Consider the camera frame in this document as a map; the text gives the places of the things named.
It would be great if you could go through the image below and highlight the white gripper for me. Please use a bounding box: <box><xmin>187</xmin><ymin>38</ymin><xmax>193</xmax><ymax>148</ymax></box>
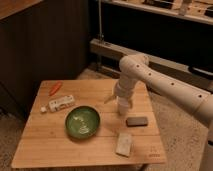
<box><xmin>104</xmin><ymin>82</ymin><xmax>135</xmax><ymax>108</ymax></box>

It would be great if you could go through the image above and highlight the white ceramic cup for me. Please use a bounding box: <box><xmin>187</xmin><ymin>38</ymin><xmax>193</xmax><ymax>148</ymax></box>
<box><xmin>117</xmin><ymin>97</ymin><xmax>130</xmax><ymax>115</ymax></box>

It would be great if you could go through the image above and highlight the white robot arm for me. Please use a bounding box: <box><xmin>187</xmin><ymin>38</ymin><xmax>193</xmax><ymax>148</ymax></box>
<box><xmin>105</xmin><ymin>53</ymin><xmax>213</xmax><ymax>127</ymax></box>

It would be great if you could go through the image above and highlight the green ceramic bowl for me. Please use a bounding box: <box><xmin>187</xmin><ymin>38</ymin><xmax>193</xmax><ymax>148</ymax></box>
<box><xmin>65</xmin><ymin>106</ymin><xmax>100</xmax><ymax>139</ymax></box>

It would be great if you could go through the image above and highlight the dark grey rectangular block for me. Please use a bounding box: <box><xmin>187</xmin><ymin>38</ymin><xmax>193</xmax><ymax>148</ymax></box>
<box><xmin>126</xmin><ymin>117</ymin><xmax>148</xmax><ymax>127</ymax></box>

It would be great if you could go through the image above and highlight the wooden folding table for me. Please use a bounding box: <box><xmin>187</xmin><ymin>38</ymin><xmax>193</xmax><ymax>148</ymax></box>
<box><xmin>12</xmin><ymin>79</ymin><xmax>166</xmax><ymax>168</ymax></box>

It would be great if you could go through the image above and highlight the orange carrot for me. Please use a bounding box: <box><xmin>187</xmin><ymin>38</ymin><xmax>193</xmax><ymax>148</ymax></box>
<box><xmin>49</xmin><ymin>82</ymin><xmax>63</xmax><ymax>96</ymax></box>

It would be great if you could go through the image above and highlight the white plastic bottle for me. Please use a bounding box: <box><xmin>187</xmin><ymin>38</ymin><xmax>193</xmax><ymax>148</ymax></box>
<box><xmin>40</xmin><ymin>95</ymin><xmax>75</xmax><ymax>113</ymax></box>

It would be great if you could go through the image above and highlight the metal shelf rack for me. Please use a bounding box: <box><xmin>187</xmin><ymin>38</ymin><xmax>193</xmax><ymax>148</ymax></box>
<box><xmin>89</xmin><ymin>0</ymin><xmax>213</xmax><ymax>92</ymax></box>

